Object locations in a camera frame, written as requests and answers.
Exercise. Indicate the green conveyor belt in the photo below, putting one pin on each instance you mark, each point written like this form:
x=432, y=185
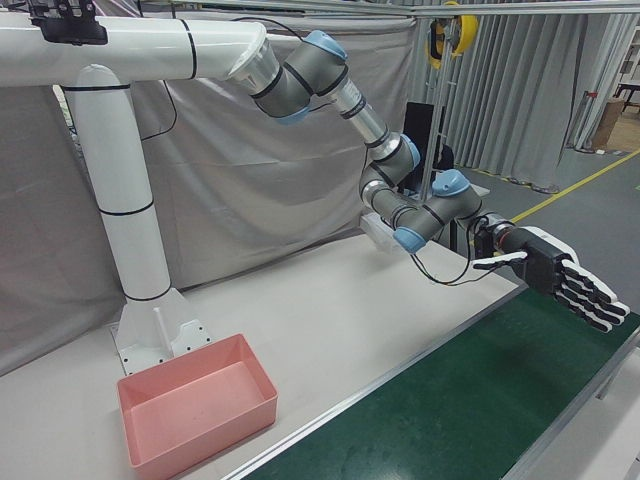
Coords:
x=450, y=400

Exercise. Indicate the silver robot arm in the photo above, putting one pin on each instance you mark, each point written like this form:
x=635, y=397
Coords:
x=425, y=215

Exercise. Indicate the black head camera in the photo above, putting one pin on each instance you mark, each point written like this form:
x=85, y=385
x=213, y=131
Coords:
x=65, y=25

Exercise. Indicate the grey fabric backdrop curtain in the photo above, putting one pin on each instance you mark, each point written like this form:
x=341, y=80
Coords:
x=250, y=175

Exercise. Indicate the yellow hard hat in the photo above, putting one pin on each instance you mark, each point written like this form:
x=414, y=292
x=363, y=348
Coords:
x=435, y=50
x=467, y=32

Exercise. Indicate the aluminium profile frame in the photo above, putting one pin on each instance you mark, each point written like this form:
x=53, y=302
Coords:
x=525, y=6

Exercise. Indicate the grey pleated curtain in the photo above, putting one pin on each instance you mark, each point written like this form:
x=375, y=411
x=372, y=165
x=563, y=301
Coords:
x=525, y=100

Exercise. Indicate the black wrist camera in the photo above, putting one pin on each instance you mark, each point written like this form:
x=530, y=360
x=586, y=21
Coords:
x=485, y=237

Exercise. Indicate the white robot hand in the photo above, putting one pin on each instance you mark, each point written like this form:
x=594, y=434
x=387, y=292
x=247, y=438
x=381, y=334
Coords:
x=545, y=260

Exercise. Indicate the white robot torso stand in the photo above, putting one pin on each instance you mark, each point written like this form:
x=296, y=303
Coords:
x=125, y=175

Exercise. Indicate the small translucent plastic case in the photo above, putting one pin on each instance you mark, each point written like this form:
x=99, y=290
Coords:
x=380, y=235

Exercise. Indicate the pink plastic basket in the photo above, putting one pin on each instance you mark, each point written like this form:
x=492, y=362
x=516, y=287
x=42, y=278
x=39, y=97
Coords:
x=200, y=400

